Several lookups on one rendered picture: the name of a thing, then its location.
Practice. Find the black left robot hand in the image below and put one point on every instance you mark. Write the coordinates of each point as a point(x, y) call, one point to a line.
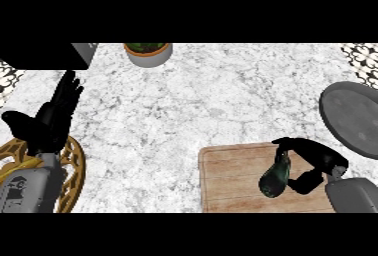
point(52, 116)

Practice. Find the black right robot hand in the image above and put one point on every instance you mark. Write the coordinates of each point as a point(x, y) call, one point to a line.
point(319, 156)

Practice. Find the dark green eggplant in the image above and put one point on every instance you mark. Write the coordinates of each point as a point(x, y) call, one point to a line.
point(275, 178)

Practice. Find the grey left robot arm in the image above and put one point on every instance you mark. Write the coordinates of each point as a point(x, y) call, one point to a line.
point(27, 190)

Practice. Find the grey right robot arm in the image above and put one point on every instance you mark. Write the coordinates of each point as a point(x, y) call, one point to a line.
point(354, 195)

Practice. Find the dark grey pan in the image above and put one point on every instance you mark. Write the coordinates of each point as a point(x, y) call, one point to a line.
point(352, 116)

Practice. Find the wooden cutting board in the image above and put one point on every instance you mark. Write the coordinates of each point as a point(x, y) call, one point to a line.
point(241, 180)

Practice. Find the black and white patterned mat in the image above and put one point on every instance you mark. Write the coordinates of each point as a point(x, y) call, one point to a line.
point(363, 61)
point(9, 78)

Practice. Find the black appliance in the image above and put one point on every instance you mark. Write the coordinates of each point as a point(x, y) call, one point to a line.
point(44, 56)

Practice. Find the grey plant pot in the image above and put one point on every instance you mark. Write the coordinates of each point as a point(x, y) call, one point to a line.
point(148, 55)

